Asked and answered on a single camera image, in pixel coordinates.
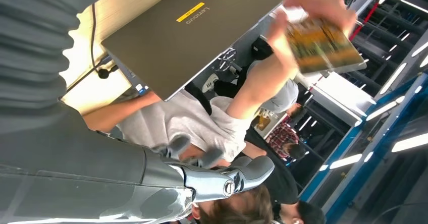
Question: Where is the person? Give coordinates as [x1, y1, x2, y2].
[260, 79, 301, 116]
[244, 125, 327, 224]
[265, 114, 306, 161]
[201, 73, 255, 98]
[82, 0, 358, 224]

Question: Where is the white office table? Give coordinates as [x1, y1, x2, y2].
[294, 70, 378, 127]

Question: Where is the grey laptop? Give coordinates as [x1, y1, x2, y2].
[101, 0, 298, 102]

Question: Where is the long black cable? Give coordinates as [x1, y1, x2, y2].
[65, 3, 119, 94]

